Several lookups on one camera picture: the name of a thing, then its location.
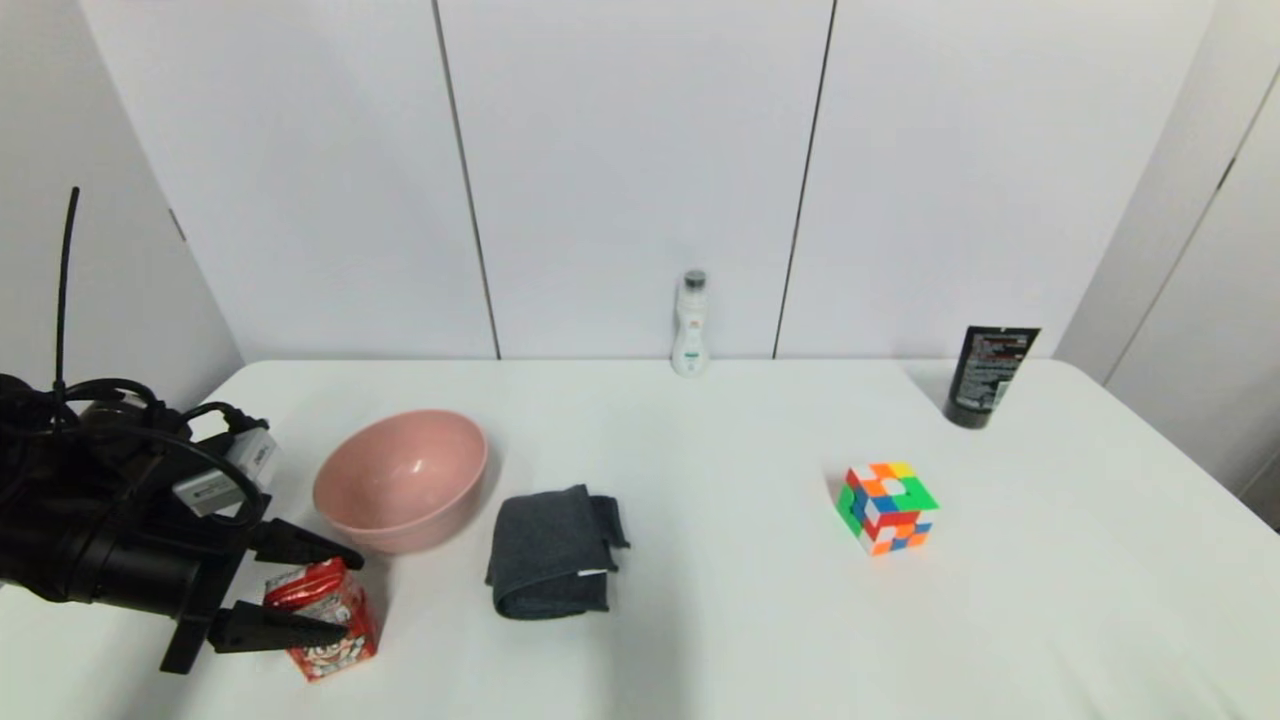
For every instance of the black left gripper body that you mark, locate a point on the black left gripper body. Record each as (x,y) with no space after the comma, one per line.
(150,575)

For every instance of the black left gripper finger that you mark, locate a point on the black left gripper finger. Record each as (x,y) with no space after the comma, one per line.
(270,628)
(300,545)

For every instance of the red snack packet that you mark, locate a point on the red snack packet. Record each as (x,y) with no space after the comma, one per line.
(335,600)

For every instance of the pink plastic bowl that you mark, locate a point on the pink plastic bowl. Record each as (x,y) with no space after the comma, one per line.
(400,480)

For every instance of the folded dark grey towel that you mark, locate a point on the folded dark grey towel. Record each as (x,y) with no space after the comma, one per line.
(550,550)

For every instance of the white plastic bottle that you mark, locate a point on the white plastic bottle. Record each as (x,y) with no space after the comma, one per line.
(690,335)

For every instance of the colourful puzzle cube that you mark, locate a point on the colourful puzzle cube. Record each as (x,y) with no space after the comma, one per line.
(888,510)

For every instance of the black cosmetic tube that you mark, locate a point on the black cosmetic tube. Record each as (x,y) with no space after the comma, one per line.
(988,375)

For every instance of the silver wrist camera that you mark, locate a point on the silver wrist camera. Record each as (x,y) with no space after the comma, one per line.
(225,470)

